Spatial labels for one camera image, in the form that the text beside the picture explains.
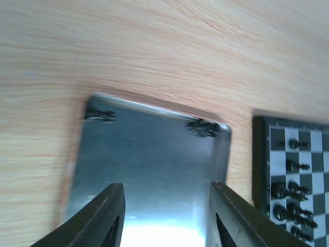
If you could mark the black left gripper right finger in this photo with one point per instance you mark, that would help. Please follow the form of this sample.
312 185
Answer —
234 222

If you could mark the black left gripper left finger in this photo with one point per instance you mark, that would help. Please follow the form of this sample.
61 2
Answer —
98 223

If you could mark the black pawn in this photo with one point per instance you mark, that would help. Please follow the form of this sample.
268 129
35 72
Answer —
295 144
297 210
292 165
301 235
293 186

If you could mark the black knight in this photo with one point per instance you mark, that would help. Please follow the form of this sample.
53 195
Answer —
203 128

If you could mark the black rook piece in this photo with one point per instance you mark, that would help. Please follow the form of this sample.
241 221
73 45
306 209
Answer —
95 114

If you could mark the black piece top view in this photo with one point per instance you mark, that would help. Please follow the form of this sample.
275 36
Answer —
281 214

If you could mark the metal tray wooden rim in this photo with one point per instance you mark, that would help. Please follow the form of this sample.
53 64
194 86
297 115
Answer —
165 169

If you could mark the black white chessboard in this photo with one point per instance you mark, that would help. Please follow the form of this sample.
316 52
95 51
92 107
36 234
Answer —
270 151

